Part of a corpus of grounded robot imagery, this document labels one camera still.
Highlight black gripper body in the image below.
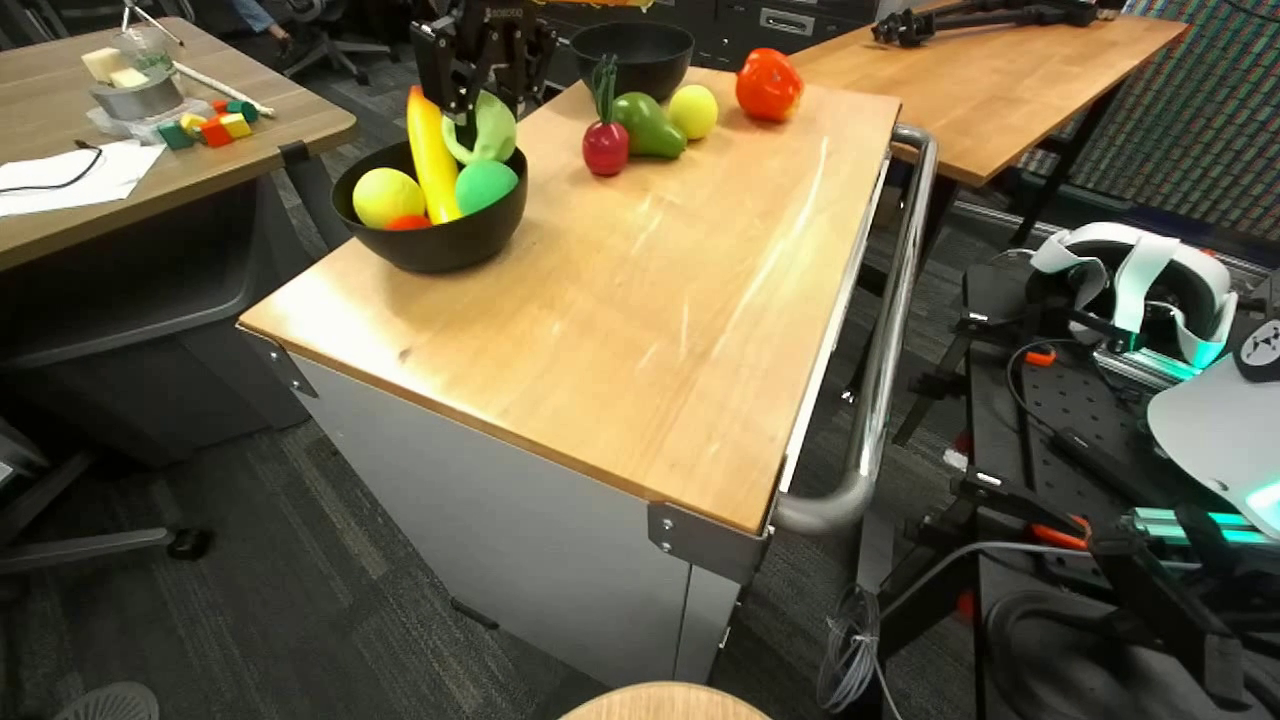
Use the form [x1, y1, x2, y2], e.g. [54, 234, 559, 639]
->
[407, 0, 555, 106]

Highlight red radish with green stem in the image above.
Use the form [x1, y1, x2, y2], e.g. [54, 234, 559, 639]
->
[581, 52, 626, 175]

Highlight yellow lemon ball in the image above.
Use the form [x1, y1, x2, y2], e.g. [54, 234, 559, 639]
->
[665, 83, 718, 145]

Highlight light green round fruit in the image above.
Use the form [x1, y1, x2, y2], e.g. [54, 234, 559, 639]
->
[440, 93, 517, 163]

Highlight yellow banana orange tip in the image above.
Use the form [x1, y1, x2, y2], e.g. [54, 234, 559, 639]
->
[402, 83, 458, 223]

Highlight green lime ball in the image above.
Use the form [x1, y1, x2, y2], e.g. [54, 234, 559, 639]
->
[455, 160, 521, 216]

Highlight yellow fruit in far bowl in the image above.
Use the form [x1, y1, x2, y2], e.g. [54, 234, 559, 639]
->
[351, 168, 426, 233]

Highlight black bowl near table edge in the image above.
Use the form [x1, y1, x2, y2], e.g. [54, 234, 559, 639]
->
[567, 21, 690, 98]

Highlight black bowl far side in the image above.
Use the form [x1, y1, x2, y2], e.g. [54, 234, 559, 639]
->
[331, 145, 528, 275]

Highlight coloured toy blocks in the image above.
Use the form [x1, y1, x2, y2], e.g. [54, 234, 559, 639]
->
[154, 98, 261, 150]

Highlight large wooden office desk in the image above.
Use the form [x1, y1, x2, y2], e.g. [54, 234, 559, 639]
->
[0, 13, 359, 275]

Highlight clear plastic cup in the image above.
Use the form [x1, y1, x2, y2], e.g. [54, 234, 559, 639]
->
[80, 24, 179, 121]

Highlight white paper sheets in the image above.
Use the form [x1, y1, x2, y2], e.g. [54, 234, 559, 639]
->
[0, 141, 162, 216]

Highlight white tool cart cabinet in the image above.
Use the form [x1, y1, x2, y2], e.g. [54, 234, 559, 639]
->
[270, 347, 759, 682]

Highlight round wooden stool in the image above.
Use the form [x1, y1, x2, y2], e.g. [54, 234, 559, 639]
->
[559, 680, 767, 720]

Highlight white VR headset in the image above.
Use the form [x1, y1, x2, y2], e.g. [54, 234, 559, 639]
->
[1026, 221, 1235, 383]

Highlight metal cart handle bar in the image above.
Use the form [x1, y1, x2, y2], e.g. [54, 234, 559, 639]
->
[773, 129, 941, 535]

